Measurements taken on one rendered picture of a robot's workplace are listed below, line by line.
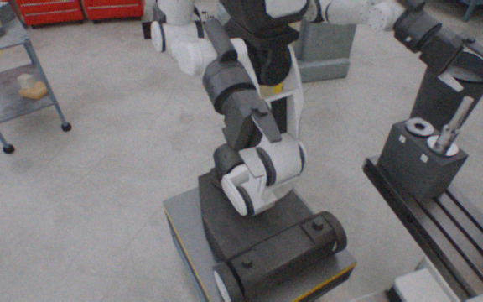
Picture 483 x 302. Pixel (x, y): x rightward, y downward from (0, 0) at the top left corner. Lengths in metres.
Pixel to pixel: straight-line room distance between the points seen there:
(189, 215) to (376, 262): 1.15
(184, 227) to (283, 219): 0.51
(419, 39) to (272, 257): 0.95
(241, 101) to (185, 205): 1.30
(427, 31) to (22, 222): 2.46
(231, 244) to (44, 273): 1.25
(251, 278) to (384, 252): 1.12
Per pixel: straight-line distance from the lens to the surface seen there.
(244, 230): 1.52
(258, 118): 0.53
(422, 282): 1.27
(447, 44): 0.92
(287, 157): 1.11
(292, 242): 1.48
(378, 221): 2.41
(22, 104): 3.14
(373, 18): 0.98
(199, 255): 1.66
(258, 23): 0.89
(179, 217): 1.79
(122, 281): 2.14
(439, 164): 1.18
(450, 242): 1.28
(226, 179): 1.48
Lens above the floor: 1.84
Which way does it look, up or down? 44 degrees down
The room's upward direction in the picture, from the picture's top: straight up
